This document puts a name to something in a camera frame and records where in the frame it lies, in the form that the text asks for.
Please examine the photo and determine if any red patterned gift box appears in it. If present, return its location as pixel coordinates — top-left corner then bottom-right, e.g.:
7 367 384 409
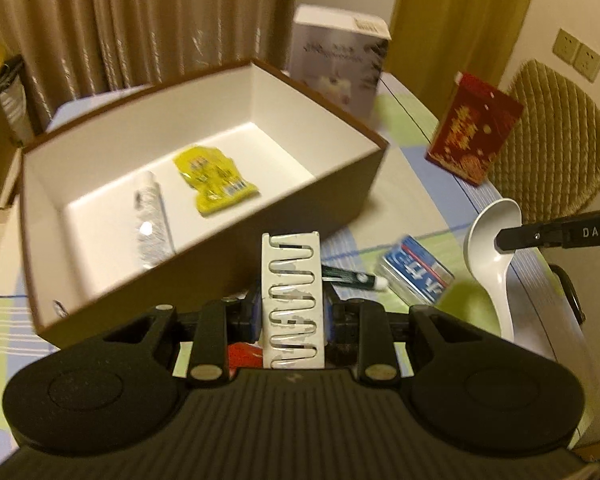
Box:
425 72 525 187

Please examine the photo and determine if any beige wall socket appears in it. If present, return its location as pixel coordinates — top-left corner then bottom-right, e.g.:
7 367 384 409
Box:
552 28 581 63
573 42 600 81

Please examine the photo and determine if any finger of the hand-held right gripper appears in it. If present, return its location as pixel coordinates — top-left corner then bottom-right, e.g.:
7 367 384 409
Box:
496 225 563 253

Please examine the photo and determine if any white plastic spoon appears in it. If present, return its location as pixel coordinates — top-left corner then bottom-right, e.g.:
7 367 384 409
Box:
467 199 523 339

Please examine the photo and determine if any yellow foil packet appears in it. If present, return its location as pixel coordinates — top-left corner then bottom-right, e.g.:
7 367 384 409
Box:
173 145 259 217

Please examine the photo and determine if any black and white bag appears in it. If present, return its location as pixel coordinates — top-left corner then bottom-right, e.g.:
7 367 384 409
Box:
0 54 37 147

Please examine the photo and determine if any white ribbed plastic clip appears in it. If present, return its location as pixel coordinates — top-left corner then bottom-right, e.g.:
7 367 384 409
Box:
261 231 327 371

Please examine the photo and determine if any beige curtain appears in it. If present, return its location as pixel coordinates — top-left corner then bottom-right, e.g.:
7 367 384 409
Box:
0 0 301 128

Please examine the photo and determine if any red snack packet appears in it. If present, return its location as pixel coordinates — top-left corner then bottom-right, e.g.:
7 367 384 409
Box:
228 342 266 378

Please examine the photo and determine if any white squeeze tube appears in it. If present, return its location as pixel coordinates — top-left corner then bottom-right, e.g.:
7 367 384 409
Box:
132 170 176 268

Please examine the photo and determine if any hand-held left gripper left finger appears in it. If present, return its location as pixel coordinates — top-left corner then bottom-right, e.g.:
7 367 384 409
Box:
102 287 264 387

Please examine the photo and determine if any brown cardboard box white inside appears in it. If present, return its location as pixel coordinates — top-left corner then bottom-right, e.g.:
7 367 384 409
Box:
19 58 391 348

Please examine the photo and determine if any black curved handle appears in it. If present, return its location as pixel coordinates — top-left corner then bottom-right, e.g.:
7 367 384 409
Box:
549 264 587 324

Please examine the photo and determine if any golden curtain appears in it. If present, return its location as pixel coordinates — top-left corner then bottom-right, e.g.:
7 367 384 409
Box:
385 0 543 92

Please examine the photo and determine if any white printed carton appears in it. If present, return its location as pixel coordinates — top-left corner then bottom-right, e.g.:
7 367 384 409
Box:
287 4 392 122

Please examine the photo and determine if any blue tissue packet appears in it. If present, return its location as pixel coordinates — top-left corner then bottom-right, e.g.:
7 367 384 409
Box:
378 235 455 306

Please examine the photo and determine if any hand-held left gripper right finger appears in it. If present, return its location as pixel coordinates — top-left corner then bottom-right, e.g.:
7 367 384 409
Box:
324 294 487 384

